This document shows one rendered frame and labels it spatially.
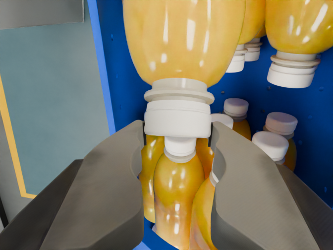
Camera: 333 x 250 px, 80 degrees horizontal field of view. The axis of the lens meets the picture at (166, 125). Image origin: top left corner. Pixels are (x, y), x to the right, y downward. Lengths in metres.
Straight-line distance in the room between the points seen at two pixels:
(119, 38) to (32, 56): 1.40
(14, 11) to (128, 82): 0.69
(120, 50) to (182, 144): 0.14
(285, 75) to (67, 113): 1.58
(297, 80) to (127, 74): 0.20
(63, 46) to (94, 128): 0.60
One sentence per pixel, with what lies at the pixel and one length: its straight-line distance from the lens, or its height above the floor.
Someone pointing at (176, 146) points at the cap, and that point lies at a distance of 0.23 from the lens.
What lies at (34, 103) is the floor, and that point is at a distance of 1.79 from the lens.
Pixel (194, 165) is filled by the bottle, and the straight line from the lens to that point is 0.25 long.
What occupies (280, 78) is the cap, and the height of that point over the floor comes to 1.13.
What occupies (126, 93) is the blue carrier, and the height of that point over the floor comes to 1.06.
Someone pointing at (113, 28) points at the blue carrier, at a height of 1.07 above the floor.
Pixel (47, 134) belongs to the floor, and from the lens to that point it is 1.88.
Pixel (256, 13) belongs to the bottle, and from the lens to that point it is 0.23.
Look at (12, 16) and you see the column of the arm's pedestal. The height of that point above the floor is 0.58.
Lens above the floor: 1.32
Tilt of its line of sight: 61 degrees down
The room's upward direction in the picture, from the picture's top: 174 degrees counter-clockwise
